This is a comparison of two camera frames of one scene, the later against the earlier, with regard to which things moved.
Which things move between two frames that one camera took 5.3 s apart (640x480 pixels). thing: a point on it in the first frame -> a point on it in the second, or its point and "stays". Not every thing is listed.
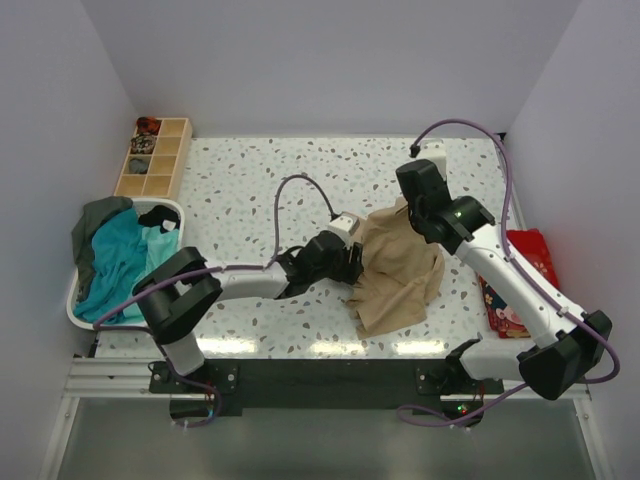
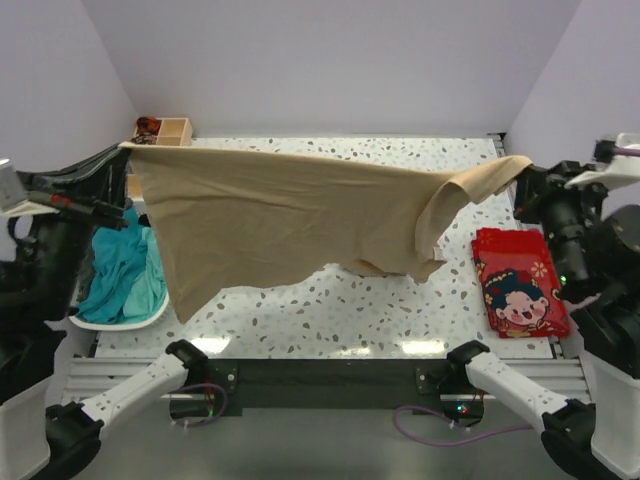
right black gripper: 409,211 -> 537,185
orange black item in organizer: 148,124 stays
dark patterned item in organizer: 142,143 stays
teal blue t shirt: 119,251 stays
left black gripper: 349,270 -> 86,188
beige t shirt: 403,269 -> 217,214
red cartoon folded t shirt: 529,249 stays
